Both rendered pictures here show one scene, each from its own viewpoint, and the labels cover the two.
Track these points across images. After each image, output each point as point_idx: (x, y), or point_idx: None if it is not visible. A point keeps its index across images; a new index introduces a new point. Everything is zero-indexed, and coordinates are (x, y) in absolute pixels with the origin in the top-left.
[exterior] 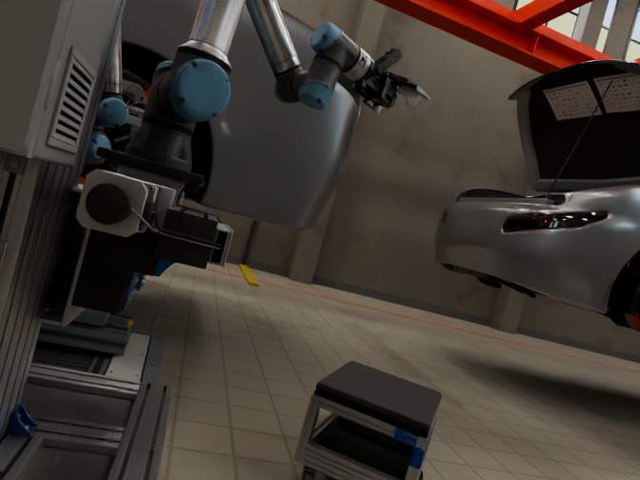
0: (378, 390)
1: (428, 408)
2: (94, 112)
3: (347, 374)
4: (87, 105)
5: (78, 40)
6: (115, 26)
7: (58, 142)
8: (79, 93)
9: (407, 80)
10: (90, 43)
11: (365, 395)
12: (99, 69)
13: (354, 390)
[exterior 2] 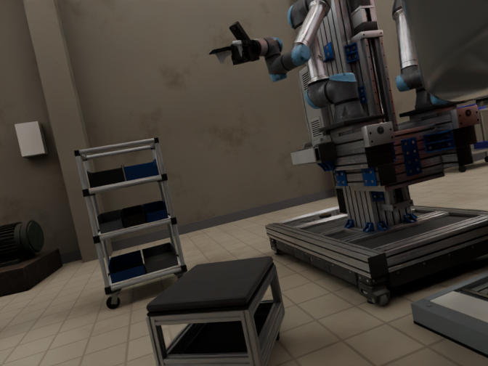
0: (223, 270)
1: (185, 275)
2: None
3: (250, 271)
4: (319, 125)
5: (311, 117)
6: None
7: (315, 138)
8: (316, 125)
9: None
10: (314, 113)
11: (236, 261)
12: None
13: (243, 261)
